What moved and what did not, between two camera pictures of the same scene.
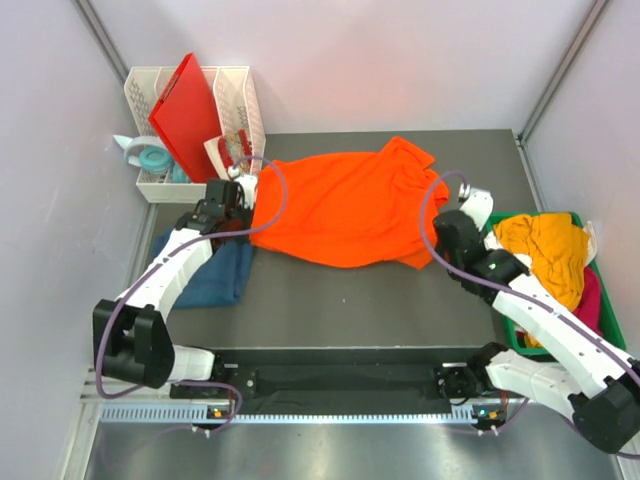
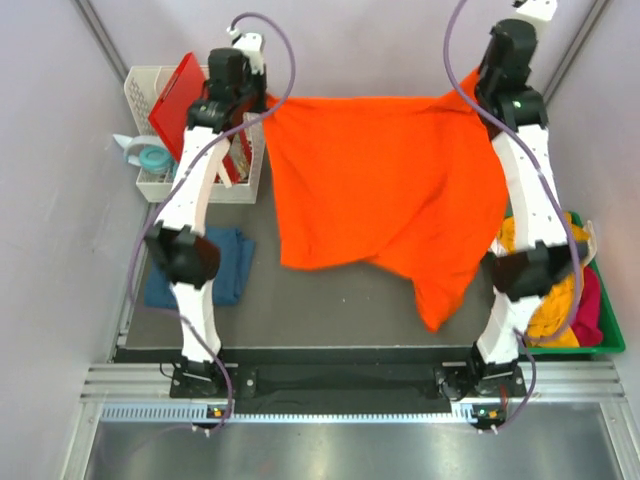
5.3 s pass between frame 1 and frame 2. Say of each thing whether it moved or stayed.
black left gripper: moved
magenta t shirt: stayed
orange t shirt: moved
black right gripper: moved
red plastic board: stayed
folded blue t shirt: stayed
